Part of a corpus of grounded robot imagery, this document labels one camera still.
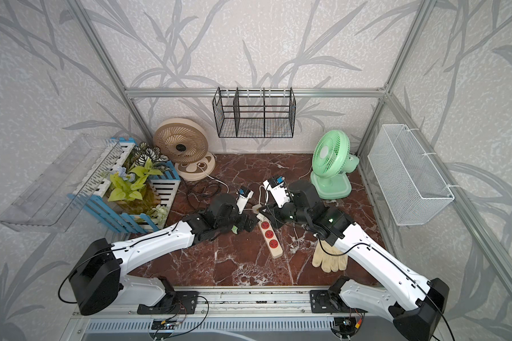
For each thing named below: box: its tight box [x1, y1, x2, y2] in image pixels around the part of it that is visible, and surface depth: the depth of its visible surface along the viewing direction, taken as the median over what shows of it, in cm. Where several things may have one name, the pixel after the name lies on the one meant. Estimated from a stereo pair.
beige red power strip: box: [258, 218, 284, 259], surface depth 88 cm
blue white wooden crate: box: [66, 137, 181, 234], surface depth 83 cm
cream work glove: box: [311, 240, 348, 273], surface depth 84 cm
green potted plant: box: [108, 141, 169, 224], surface depth 84 cm
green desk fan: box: [310, 129, 360, 200], surface depth 88 cm
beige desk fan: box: [152, 117, 216, 182], surface depth 96 cm
